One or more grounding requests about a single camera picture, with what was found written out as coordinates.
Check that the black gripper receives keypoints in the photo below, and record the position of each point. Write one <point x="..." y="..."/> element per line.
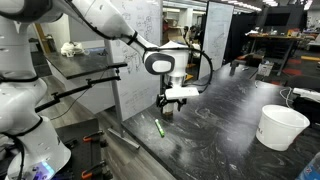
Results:
<point x="171" y="100"/>

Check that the white cup with wooden base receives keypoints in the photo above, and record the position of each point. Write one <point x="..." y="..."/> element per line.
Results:
<point x="169" y="110"/>

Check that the green marker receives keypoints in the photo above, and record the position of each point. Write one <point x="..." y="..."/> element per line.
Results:
<point x="159" y="128"/>

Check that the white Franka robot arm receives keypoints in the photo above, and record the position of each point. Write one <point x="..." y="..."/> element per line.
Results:
<point x="20" y="100"/>

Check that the whiteboard on metal stand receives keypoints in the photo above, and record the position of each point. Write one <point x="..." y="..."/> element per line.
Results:
<point x="133" y="83"/>

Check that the small black desk object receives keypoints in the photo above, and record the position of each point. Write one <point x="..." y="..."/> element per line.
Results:
<point x="234" y="66"/>

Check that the tall whiteboard panel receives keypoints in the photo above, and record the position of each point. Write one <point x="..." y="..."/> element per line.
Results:
<point x="216" y="36"/>

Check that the orange clamp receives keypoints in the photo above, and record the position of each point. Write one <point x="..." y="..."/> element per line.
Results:
<point x="93" y="135"/>
<point x="93" y="170"/>

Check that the black top side counter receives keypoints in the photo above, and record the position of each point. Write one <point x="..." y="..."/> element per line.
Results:
<point x="80" y="65"/>

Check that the small white bin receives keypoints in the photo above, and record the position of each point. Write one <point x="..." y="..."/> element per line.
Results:
<point x="265" y="69"/>

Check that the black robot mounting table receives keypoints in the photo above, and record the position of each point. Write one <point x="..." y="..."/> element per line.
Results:
<point x="83" y="150"/>

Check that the white plastic bucket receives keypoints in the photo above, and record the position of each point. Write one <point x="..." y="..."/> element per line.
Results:
<point x="280" y="130"/>

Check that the white crumpled bag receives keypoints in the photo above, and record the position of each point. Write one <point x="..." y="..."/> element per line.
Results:
<point x="71" y="49"/>

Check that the cluttered wooden desk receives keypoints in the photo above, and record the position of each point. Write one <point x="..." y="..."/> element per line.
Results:
<point x="276" y="37"/>

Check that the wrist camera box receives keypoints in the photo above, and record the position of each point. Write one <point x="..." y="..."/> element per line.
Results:
<point x="181" y="93"/>

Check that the black wall monitor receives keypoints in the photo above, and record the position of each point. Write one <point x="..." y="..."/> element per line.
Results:
<point x="276" y="19"/>

